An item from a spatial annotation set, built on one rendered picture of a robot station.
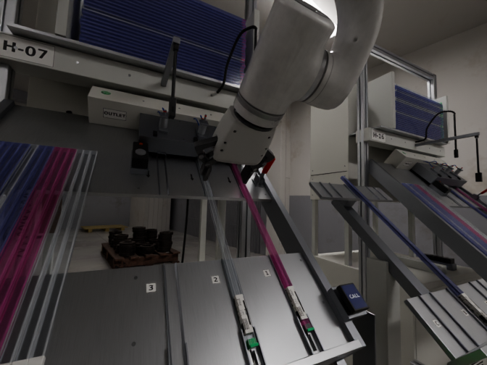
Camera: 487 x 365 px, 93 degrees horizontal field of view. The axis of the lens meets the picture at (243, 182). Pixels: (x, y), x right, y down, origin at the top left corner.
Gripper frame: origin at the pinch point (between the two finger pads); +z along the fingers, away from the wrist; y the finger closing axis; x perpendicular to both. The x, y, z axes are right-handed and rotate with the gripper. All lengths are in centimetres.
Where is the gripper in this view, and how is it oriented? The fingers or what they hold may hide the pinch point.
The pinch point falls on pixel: (225, 174)
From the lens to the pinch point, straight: 49.9
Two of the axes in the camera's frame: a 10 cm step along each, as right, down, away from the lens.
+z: -3.8, 6.4, 6.7
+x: 2.4, 7.7, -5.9
